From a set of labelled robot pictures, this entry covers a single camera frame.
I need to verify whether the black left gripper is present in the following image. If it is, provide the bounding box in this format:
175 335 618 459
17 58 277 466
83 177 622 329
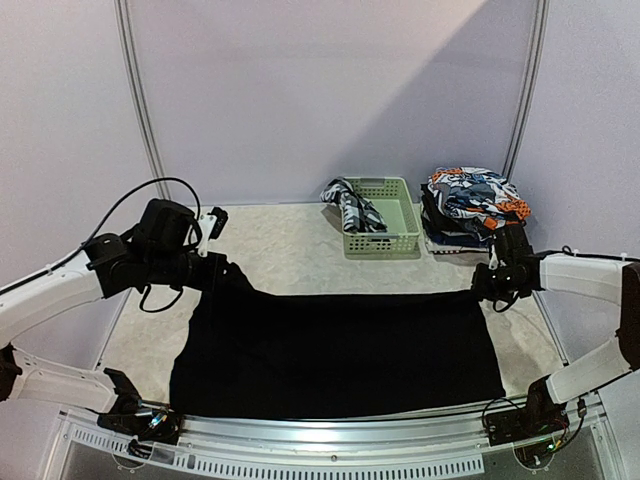
146 249 237 293

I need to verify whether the black t-shirt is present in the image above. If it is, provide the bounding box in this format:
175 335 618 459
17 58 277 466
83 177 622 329
169 262 505 420

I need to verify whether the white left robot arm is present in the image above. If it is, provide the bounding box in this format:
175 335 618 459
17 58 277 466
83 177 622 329
1 234 227 434

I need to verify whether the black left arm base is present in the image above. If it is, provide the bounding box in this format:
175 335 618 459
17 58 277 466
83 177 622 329
97 368 184 445

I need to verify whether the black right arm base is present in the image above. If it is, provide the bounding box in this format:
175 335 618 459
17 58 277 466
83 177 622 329
481 375 587 454

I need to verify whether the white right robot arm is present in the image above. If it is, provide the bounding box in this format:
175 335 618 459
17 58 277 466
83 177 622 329
471 251 639 436

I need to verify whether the dark folded clothes stack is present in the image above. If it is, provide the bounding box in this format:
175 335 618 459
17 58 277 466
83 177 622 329
420 184 489 255

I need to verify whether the pale green plastic laundry basket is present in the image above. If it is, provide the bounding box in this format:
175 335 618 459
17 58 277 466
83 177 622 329
343 177 422 260

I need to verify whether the orange blue patterned folded garment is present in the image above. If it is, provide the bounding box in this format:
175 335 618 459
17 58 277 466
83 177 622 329
426 167 532 240

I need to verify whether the black white patterned garment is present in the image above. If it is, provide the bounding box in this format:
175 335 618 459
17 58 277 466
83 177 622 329
319 177 388 234

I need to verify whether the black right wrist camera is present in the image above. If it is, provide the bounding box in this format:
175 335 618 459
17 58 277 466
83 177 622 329
489 224 533 270

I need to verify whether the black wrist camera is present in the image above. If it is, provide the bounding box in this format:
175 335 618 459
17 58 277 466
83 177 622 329
130 199 229 258
489 224 533 270

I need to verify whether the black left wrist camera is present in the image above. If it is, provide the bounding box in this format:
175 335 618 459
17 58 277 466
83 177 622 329
130 199 229 258

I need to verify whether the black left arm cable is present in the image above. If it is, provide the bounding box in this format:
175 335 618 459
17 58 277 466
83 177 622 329
0 177 203 296

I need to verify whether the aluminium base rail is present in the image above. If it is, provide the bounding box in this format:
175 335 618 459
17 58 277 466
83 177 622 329
43 394 639 479

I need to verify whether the left corner wall post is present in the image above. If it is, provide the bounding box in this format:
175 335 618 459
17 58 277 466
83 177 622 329
114 0 166 179

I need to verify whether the corner wall post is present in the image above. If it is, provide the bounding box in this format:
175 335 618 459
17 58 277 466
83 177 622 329
114 0 166 179
502 0 550 179

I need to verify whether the right corner wall post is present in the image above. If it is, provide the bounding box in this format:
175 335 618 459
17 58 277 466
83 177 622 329
502 0 550 179

